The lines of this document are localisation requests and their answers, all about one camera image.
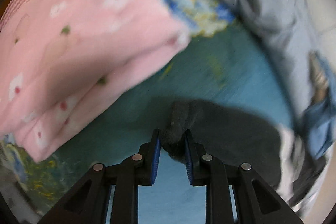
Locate blue garment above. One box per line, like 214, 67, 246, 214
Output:
303, 52, 335, 159

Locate pink floral folded blanket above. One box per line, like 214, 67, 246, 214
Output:
1, 0, 190, 162

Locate teal floral bed sheet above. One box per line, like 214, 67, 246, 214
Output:
1, 16, 292, 223

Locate black fleece jacket white stripes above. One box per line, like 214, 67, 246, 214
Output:
161, 100, 326, 212

